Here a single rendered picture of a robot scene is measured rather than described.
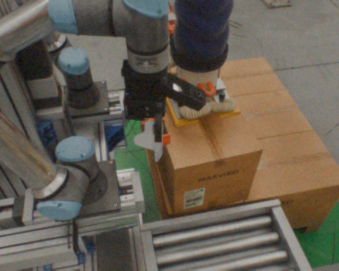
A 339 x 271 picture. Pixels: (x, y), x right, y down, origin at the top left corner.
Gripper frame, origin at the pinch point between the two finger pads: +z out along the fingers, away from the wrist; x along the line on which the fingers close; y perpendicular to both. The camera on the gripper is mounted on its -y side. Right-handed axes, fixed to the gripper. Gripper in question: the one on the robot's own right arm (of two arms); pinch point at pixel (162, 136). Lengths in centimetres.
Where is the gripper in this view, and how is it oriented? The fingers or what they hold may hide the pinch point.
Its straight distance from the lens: 78.1
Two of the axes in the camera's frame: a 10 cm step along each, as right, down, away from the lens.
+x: -0.6, 7.4, -6.7
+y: -10.0, -0.4, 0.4
